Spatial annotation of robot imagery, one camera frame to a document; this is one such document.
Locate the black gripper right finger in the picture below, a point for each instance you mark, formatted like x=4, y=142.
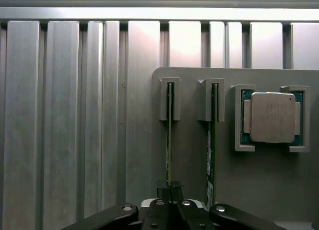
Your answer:
x=197, y=215

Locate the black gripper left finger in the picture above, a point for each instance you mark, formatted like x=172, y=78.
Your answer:
x=152, y=215

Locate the grey parts rack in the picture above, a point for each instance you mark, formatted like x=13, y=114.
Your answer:
x=261, y=170

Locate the silver CPU on green board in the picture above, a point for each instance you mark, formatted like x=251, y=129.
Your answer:
x=271, y=116

